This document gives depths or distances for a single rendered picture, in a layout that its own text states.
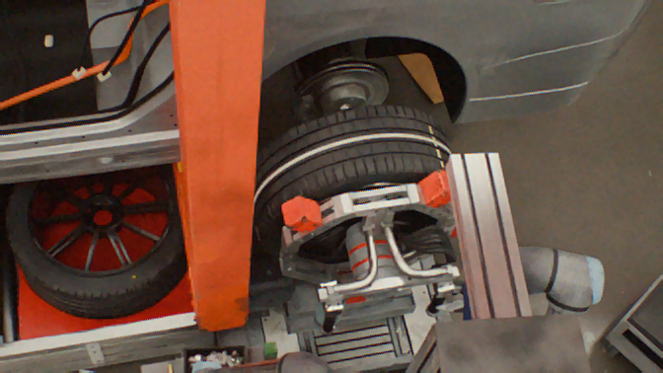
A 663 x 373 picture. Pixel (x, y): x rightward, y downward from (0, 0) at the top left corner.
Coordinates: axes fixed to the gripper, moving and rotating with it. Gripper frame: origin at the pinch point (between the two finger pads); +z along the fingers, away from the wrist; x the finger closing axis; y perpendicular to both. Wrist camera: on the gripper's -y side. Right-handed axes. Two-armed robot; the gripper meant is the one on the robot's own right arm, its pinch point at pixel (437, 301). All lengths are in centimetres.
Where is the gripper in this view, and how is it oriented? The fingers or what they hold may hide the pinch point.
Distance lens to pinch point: 284.0
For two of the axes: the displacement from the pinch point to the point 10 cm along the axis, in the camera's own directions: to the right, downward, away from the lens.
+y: 1.0, -4.8, -8.7
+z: -9.7, 1.4, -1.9
